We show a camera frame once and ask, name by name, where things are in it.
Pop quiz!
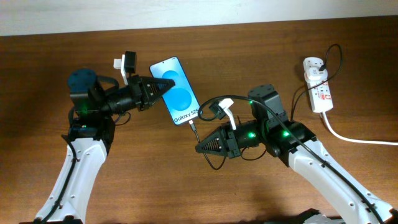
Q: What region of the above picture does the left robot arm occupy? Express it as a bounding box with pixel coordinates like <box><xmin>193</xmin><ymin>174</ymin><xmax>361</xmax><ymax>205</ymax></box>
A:
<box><xmin>33</xmin><ymin>68</ymin><xmax>175</xmax><ymax>223</ymax></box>

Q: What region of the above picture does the white power strip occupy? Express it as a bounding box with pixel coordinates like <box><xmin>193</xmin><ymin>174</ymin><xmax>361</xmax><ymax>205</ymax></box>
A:
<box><xmin>303</xmin><ymin>57</ymin><xmax>333</xmax><ymax>113</ymax></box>

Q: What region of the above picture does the white power strip cord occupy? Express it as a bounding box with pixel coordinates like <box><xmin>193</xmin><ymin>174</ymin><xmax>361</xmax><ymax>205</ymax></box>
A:
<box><xmin>319</xmin><ymin>111</ymin><xmax>398</xmax><ymax>146</ymax></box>

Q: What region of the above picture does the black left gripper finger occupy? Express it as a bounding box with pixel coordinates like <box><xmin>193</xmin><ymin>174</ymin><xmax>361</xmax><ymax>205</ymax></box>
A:
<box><xmin>146</xmin><ymin>88</ymin><xmax>168</xmax><ymax>108</ymax></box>
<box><xmin>141</xmin><ymin>77</ymin><xmax>175</xmax><ymax>93</ymax></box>

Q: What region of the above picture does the white USB charger adapter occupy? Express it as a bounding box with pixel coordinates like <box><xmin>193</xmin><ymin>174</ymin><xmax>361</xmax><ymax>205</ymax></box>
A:
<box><xmin>304</xmin><ymin>67</ymin><xmax>328</xmax><ymax>83</ymax></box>

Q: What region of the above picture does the blue Galaxy smartphone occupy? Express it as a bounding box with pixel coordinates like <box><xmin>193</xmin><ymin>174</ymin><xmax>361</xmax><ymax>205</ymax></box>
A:
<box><xmin>149</xmin><ymin>57</ymin><xmax>200</xmax><ymax>126</ymax></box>

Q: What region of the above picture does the black USB charging cable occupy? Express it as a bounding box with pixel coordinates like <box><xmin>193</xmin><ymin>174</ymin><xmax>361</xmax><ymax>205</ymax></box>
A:
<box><xmin>188</xmin><ymin>44</ymin><xmax>343</xmax><ymax>171</ymax></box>

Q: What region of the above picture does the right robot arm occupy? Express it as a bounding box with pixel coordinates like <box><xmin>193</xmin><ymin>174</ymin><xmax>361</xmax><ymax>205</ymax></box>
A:
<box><xmin>195</xmin><ymin>85</ymin><xmax>397</xmax><ymax>223</ymax></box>

